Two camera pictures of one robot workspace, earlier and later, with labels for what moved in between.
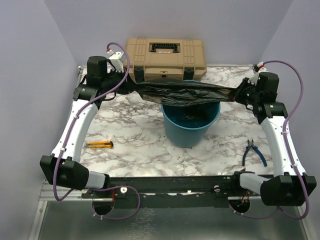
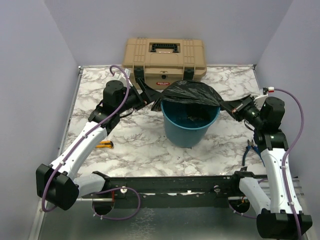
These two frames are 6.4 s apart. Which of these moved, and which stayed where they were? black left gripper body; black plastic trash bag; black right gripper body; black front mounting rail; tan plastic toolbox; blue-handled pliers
Moved: black left gripper body; black plastic trash bag; black right gripper body
Stayed: black front mounting rail; tan plastic toolbox; blue-handled pliers
